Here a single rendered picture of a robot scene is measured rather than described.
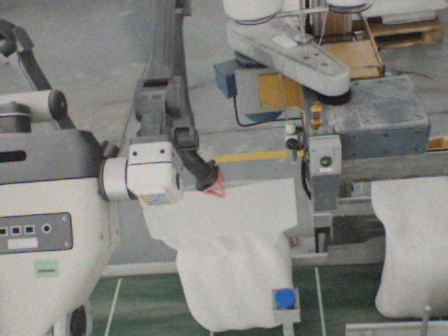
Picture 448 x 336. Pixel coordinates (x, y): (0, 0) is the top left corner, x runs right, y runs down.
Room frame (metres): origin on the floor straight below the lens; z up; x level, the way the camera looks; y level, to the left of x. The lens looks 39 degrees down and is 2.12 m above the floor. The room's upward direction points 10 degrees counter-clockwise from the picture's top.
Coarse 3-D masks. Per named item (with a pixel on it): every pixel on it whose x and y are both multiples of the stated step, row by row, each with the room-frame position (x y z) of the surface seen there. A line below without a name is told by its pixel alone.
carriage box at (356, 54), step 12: (360, 24) 1.60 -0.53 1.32; (372, 36) 1.47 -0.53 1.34; (324, 48) 1.46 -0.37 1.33; (336, 48) 1.44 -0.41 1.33; (348, 48) 1.43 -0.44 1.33; (360, 48) 1.42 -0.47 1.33; (372, 48) 1.40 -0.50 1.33; (348, 60) 1.36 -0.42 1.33; (360, 60) 1.35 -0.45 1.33; (372, 60) 1.33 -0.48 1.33; (384, 72) 1.29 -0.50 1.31; (300, 108) 1.53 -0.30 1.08
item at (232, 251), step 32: (192, 192) 1.23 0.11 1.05; (256, 192) 1.21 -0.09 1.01; (288, 192) 1.21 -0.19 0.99; (160, 224) 1.26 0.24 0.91; (192, 224) 1.24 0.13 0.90; (224, 224) 1.22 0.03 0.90; (256, 224) 1.21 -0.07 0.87; (288, 224) 1.21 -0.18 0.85; (192, 256) 1.19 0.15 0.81; (224, 256) 1.16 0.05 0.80; (256, 256) 1.15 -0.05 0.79; (288, 256) 1.19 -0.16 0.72; (192, 288) 1.17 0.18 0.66; (224, 288) 1.15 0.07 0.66; (256, 288) 1.13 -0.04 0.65; (224, 320) 1.16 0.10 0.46; (256, 320) 1.15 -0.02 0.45
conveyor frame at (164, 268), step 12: (132, 264) 1.55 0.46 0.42; (144, 264) 1.54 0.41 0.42; (156, 264) 1.53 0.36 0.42; (168, 264) 1.52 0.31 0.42; (300, 264) 1.43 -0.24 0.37; (312, 264) 1.42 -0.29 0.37; (324, 264) 1.41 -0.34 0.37; (372, 264) 1.36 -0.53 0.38; (108, 276) 1.56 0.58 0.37; (120, 276) 1.55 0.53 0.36; (132, 276) 1.54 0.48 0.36; (144, 276) 1.53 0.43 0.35
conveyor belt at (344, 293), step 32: (96, 288) 1.49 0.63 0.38; (128, 288) 1.46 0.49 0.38; (160, 288) 1.43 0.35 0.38; (320, 288) 1.29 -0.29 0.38; (352, 288) 1.26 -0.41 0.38; (96, 320) 1.33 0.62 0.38; (128, 320) 1.30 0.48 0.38; (160, 320) 1.27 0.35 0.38; (192, 320) 1.24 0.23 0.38; (320, 320) 1.14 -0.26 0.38; (352, 320) 1.12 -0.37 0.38; (384, 320) 1.10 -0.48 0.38; (416, 320) 1.07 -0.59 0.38
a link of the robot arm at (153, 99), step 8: (144, 88) 1.02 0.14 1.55; (152, 88) 1.01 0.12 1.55; (160, 88) 1.01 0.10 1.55; (144, 96) 0.99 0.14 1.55; (152, 96) 0.99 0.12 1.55; (160, 96) 0.99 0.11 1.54; (144, 104) 0.97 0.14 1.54; (152, 104) 0.97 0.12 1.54; (160, 104) 0.96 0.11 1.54; (144, 112) 0.95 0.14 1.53
